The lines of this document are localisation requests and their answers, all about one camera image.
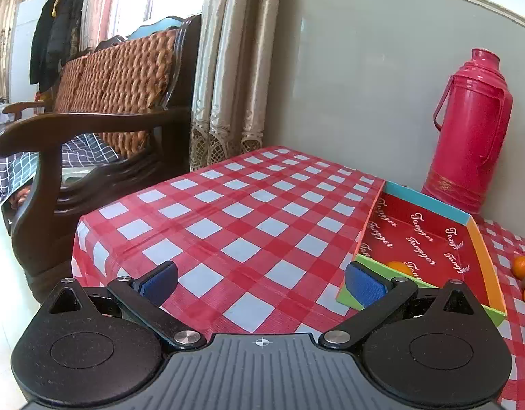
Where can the red thermos flask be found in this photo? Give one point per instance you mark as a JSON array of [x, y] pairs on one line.
[[469, 136]]

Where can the black hanging coat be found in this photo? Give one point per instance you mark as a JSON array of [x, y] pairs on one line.
[[53, 38]]

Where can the checked grey blanket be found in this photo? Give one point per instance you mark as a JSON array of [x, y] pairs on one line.
[[15, 171]]

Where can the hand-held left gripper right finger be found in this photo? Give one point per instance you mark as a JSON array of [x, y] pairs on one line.
[[365, 289]]

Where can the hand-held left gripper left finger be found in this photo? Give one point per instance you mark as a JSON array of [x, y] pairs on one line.
[[160, 285]]

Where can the dark wooden sofa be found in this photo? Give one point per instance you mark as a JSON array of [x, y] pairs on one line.
[[96, 123]]

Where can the beige embroidered curtain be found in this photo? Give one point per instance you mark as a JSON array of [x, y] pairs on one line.
[[232, 72]]

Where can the woven brown sofa cushion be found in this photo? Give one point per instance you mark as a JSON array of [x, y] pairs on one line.
[[117, 77]]

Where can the blue sofa cushion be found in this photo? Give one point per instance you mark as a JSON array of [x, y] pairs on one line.
[[158, 26]]

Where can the white cabinet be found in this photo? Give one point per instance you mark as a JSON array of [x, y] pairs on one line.
[[25, 30]]

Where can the red checkered tablecloth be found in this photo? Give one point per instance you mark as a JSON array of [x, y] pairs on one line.
[[245, 222]]

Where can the sheer pink curtain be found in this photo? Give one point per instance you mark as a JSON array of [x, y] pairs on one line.
[[102, 4]]

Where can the red colourful cardboard box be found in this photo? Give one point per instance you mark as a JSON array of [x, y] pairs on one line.
[[416, 230]]

